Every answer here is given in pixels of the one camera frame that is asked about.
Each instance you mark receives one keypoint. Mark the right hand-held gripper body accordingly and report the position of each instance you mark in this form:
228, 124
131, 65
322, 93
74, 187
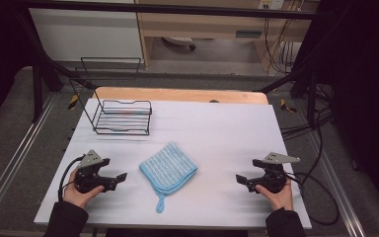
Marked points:
274, 179

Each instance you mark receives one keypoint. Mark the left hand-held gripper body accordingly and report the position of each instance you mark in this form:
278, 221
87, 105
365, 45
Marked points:
87, 179

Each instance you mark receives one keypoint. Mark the person's right hand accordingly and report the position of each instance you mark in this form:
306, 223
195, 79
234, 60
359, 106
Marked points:
281, 199

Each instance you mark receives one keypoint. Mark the person's left hand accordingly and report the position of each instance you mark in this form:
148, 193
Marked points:
75, 197

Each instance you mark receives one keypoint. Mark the white table mat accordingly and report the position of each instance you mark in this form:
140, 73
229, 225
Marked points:
217, 138

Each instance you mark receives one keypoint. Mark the blue striped towel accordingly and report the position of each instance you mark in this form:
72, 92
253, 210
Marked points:
168, 169

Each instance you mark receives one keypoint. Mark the yellow black tape piece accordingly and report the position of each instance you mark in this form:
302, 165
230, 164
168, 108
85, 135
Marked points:
286, 106
73, 101

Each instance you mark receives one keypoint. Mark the black metal stand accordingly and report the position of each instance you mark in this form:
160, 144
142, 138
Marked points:
37, 89
311, 89

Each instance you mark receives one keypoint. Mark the white cabinet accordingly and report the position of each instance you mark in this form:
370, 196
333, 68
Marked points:
85, 34

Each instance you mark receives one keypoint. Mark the black curtain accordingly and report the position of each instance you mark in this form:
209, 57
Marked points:
365, 82
0, 59

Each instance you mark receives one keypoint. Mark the office chair base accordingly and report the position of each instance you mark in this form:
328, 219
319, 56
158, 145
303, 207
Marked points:
180, 41

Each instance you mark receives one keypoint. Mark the light wooden desk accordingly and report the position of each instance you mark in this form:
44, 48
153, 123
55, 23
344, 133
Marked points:
204, 24

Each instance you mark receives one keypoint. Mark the white power strip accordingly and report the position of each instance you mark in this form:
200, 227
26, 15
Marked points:
271, 4

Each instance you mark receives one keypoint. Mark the aluminium rail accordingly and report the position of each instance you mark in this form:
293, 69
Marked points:
337, 184
16, 154

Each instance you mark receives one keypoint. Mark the black metal frame bar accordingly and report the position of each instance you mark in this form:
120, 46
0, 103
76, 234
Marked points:
177, 9

